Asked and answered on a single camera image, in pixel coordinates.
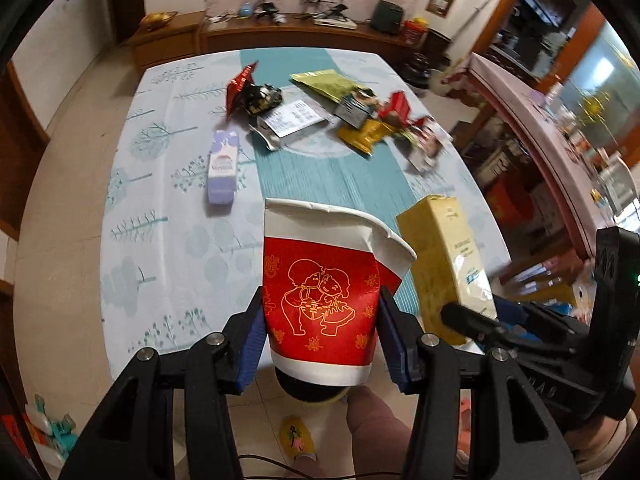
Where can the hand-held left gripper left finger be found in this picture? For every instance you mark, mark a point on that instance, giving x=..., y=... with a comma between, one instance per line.
x=252, y=350

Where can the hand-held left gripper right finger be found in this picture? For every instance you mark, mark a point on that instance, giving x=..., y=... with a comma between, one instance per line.
x=397, y=355

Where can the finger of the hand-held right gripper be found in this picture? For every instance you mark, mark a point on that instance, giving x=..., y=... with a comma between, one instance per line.
x=480, y=327
x=512, y=316

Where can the black trash bin yellow rim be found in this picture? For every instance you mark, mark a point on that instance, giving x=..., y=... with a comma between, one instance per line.
x=310, y=392

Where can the red paper cup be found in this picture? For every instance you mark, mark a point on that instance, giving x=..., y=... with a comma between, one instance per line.
x=320, y=310

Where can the yellow carton box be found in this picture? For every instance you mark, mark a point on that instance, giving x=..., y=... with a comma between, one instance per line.
x=440, y=260

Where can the red snack wrapper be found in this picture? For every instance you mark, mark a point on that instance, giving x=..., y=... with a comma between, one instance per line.
x=240, y=85

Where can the person's right forearm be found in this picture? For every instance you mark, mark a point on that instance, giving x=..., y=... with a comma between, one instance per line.
x=602, y=442

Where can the person's leg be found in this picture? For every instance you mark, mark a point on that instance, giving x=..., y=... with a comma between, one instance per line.
x=380, y=435

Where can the yellow slipper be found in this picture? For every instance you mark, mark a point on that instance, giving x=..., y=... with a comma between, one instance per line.
x=296, y=437

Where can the tree print tablecloth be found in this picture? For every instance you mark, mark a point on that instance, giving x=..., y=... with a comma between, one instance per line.
x=170, y=220

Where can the purple white milk carton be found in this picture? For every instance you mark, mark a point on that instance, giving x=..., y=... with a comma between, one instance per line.
x=223, y=170

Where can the red white packet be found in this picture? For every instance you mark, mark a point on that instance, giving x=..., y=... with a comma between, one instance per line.
x=427, y=142

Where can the teal white plastic toy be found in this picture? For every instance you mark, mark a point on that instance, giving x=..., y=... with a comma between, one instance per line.
x=55, y=432

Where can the silver bag with white label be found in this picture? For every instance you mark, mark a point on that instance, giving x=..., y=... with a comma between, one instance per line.
x=290, y=120

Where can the red small box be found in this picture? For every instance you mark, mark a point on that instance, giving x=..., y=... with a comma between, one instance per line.
x=395, y=107

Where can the dark small box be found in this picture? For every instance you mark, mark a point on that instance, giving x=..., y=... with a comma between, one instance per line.
x=352, y=109

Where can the black snack pack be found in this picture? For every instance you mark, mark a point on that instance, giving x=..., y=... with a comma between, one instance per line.
x=262, y=97

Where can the green gold foil bag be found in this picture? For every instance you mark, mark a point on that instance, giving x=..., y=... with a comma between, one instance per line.
x=322, y=85

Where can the wooden door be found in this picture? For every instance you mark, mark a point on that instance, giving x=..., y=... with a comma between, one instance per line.
x=20, y=160

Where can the red yellow package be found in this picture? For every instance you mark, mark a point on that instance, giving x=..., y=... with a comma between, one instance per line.
x=416, y=31

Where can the wooden television cabinet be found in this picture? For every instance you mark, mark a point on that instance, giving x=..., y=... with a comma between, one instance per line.
x=280, y=37

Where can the wooden side cabinet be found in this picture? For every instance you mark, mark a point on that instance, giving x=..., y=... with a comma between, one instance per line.
x=165, y=42

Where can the black speaker box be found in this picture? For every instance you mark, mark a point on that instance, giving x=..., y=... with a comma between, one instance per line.
x=387, y=16

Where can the white flat box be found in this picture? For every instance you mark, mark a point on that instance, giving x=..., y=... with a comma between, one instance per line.
x=335, y=23

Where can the golden bowl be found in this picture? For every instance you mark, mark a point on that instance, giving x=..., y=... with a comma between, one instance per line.
x=157, y=19

